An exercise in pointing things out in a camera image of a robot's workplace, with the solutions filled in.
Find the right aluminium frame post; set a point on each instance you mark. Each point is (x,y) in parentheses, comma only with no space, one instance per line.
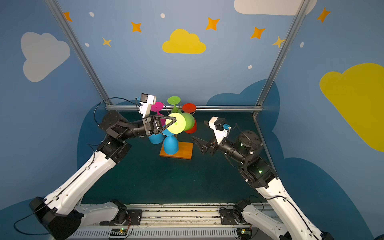
(284,49)

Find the green wine glass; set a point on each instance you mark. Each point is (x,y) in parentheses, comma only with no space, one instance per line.
(180,124)
(176,102)

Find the left small circuit board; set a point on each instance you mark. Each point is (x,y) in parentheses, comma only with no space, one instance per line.
(118,234)

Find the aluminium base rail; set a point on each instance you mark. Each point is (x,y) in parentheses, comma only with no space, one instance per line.
(176,222)

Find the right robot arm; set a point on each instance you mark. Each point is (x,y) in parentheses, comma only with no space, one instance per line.
(293,224)

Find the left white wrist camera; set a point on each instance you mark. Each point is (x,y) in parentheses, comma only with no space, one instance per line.
(146,102)

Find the red wine glass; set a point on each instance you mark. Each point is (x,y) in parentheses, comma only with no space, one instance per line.
(191,125)

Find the blue wine glass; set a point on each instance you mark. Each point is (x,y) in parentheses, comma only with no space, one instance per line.
(156,139)
(171,144)

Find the wooden base wire glass rack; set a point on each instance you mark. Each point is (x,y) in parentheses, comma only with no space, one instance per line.
(185,150)

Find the small circuit board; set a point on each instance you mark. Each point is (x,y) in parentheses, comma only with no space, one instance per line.
(244,234)
(118,234)

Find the pink wine glass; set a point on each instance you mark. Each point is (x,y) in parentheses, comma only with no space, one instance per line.
(157,107)

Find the back aluminium frame bar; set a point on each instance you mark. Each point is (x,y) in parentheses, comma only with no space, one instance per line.
(126,108)

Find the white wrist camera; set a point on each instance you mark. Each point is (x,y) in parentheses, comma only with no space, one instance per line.
(146,102)
(220,127)

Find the right small circuit board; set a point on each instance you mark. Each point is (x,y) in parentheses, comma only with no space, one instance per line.
(244,234)

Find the left aluminium frame post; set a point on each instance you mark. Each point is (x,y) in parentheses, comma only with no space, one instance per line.
(64,24)

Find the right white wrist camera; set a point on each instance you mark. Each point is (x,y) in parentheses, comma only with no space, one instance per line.
(220,127)

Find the aluminium frame post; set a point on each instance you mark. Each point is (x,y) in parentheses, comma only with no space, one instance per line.
(284,49)
(64,24)

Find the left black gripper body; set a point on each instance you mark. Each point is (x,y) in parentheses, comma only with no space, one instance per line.
(151,125)

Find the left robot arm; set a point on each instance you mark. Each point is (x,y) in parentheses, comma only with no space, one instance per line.
(57,211)

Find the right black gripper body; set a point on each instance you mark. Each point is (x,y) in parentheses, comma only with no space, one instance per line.
(213,144)

